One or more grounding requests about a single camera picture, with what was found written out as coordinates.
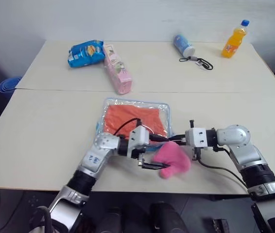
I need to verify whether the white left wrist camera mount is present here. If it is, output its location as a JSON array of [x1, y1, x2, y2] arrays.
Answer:
[[127, 125, 151, 159]]

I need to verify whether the blue rolled mat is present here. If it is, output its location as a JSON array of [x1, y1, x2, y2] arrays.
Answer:
[[0, 76, 23, 93]]

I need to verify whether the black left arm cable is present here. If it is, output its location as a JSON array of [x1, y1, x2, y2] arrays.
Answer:
[[113, 117, 142, 137]]

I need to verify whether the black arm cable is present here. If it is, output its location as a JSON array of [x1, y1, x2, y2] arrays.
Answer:
[[189, 119, 250, 190], [113, 117, 142, 137]]

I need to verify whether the clear plastic pouch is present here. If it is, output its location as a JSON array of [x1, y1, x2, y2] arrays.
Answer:
[[95, 97, 175, 151]]

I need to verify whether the orange soda bottle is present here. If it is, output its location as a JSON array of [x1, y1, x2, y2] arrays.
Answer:
[[221, 19, 251, 59]]

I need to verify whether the blue white canister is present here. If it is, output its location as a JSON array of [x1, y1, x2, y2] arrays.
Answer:
[[172, 34, 196, 59]]

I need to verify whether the orange cloth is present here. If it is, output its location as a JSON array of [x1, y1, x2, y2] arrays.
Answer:
[[103, 104, 166, 138]]

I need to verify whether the pink tissue pack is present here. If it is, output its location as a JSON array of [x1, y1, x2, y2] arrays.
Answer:
[[103, 43, 134, 95]]

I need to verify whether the blue chip bag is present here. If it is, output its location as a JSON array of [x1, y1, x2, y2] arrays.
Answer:
[[67, 39, 105, 69]]

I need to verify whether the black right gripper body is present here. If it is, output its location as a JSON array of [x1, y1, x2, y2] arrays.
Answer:
[[180, 133, 202, 161]]

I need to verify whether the thick black cable loop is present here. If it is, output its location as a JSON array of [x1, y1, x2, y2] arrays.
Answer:
[[35, 206, 54, 233]]

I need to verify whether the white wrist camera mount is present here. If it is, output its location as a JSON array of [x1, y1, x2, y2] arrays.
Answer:
[[184, 127, 207, 148], [127, 125, 151, 159]]

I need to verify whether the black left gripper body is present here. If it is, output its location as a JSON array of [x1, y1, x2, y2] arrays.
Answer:
[[130, 143, 153, 168]]

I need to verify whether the black lanyard strap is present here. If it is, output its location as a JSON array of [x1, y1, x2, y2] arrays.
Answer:
[[179, 55, 214, 71]]

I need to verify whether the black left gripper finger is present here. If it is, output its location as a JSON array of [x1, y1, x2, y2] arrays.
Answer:
[[142, 162, 172, 170]]

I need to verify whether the pink cloth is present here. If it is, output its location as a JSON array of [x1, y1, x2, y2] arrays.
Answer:
[[153, 141, 192, 180]]

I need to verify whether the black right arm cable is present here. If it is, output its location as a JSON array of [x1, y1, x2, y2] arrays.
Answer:
[[189, 119, 250, 190]]

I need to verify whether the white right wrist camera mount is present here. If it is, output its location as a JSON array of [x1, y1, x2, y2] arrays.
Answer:
[[184, 127, 207, 148]]

